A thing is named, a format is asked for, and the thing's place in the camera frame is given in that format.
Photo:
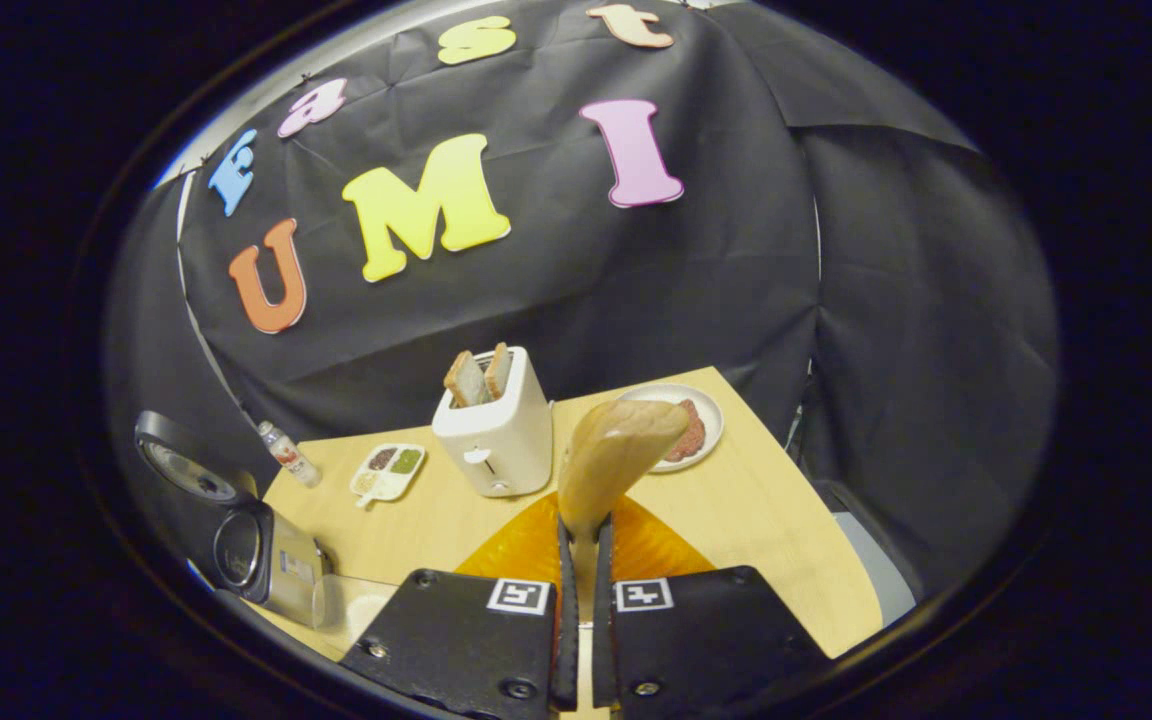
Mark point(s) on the toast slice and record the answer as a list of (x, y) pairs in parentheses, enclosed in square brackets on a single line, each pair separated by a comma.
[(498, 370), (466, 380)]

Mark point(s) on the brown meat piece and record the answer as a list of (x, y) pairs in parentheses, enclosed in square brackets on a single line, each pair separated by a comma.
[(688, 412), (688, 445)]

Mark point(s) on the round white meat plate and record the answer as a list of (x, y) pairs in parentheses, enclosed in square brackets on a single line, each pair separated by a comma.
[(708, 415)]

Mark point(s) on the white toaster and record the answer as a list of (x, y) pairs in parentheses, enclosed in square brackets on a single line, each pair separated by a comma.
[(501, 445)]

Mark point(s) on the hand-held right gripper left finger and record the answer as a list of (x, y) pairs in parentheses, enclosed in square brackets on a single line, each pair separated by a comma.
[(456, 640)]

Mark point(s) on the wooden spoon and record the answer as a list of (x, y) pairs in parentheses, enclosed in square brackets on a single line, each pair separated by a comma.
[(616, 450)]

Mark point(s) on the white divided bean plate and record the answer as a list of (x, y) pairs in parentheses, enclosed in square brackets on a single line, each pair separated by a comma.
[(388, 472)]

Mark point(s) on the small clear bottle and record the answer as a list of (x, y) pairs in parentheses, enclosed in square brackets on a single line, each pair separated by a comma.
[(288, 455)]

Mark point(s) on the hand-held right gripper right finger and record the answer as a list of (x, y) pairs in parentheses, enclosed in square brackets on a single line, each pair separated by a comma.
[(706, 640)]

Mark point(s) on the black backdrop cloth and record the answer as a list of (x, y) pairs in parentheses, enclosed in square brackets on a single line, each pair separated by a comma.
[(716, 280)]

